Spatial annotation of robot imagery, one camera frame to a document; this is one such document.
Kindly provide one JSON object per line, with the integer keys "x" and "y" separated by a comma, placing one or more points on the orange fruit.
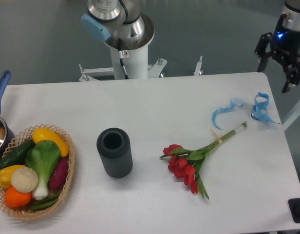
{"x": 16, "y": 199}

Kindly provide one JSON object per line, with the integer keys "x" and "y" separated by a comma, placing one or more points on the red tulip bouquet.
{"x": 186, "y": 164}

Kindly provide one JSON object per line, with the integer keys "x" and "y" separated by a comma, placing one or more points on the blue ribbon with spool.
{"x": 234, "y": 102}

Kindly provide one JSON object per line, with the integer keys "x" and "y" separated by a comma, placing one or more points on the woven bamboo basket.
{"x": 24, "y": 213}

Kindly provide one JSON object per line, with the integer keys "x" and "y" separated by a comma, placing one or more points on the white garlic bulb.
{"x": 24, "y": 179}

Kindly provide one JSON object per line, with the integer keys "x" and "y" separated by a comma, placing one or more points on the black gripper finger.
{"x": 260, "y": 51}
{"x": 292, "y": 76}

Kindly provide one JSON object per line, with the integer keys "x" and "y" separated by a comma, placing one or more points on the blue handled saucepan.
{"x": 6, "y": 134}

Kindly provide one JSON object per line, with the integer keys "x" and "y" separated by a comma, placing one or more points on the green bok choy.
{"x": 43, "y": 159}

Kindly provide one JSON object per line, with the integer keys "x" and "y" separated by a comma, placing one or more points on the blue curled ribbon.
{"x": 259, "y": 110}

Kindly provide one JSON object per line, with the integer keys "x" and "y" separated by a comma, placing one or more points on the purple sweet potato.
{"x": 59, "y": 175}

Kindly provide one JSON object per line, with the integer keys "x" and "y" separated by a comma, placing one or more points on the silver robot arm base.
{"x": 118, "y": 23}

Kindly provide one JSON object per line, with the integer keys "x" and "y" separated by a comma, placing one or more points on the green bean pods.
{"x": 45, "y": 203}

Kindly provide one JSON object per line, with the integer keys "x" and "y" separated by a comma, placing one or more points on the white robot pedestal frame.
{"x": 127, "y": 64}

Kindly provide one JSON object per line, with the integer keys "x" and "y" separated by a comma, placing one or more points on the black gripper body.
{"x": 285, "y": 46}

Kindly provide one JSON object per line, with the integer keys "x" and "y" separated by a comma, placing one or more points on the dark grey ribbed vase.
{"x": 114, "y": 149}

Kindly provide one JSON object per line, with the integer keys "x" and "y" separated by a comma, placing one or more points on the black device at edge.
{"x": 294, "y": 205}

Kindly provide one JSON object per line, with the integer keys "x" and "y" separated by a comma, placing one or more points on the yellow bell pepper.
{"x": 6, "y": 174}

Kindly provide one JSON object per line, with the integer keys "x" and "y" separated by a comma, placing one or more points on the dark green cucumber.
{"x": 17, "y": 155}

